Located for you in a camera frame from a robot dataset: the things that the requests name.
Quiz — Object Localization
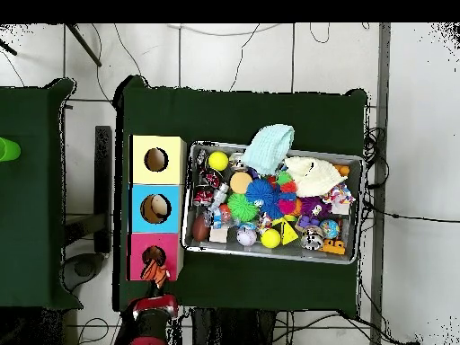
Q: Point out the black tripod leg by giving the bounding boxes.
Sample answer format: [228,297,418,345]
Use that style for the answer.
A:
[60,22,102,69]

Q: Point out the green cup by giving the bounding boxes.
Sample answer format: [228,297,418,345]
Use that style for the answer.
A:
[0,136,22,163]

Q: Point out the wooden box with three holes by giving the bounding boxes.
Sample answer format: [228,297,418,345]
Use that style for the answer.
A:
[128,134,188,282]

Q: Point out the red soda can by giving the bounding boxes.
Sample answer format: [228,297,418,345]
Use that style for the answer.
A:
[193,186,216,208]

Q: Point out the brown toy football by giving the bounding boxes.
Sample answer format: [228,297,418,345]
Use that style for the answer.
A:
[190,215,211,243]

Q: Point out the pink spiky ball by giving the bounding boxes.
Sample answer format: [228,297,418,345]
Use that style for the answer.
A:
[279,198,299,217]

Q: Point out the orange striped tiger plush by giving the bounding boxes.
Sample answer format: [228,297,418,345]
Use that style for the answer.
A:
[139,258,173,285]

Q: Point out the yellow ball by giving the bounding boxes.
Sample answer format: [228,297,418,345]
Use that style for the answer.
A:
[260,228,282,250]
[208,150,230,173]

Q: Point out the white baseball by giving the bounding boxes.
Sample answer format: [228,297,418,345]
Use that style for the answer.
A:
[236,226,258,248]

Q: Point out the mint green cloth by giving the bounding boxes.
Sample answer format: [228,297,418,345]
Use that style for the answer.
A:
[241,123,296,177]

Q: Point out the colourful patterned cloth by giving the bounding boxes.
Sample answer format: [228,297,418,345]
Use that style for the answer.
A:
[323,182,357,216]

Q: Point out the blue spiky ball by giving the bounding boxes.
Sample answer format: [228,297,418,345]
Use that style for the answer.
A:
[245,178,286,219]

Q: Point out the orange foam disc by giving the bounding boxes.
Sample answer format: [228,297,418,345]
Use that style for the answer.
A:
[229,172,253,195]

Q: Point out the clear mesh bin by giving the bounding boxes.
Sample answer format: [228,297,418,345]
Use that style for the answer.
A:
[181,141,364,265]

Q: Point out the dark green table cloth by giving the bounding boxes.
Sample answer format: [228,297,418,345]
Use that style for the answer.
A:
[113,75,369,317]
[0,77,76,310]

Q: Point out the green spiky ball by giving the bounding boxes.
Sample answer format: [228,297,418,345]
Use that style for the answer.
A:
[227,192,259,223]

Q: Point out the cream knitted cloth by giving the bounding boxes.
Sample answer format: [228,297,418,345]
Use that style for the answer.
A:
[286,156,348,199]

